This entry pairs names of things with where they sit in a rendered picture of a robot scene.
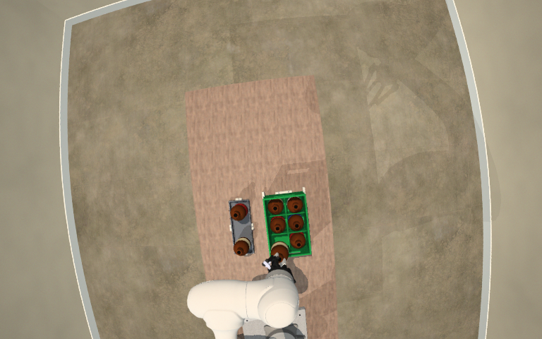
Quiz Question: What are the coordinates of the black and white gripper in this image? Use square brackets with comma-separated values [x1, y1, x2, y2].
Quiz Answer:
[262, 253, 294, 278]

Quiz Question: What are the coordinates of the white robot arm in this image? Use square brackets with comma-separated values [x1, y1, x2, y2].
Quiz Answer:
[187, 269, 305, 339]

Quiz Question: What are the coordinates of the green box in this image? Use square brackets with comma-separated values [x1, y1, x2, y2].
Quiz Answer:
[263, 191, 311, 256]

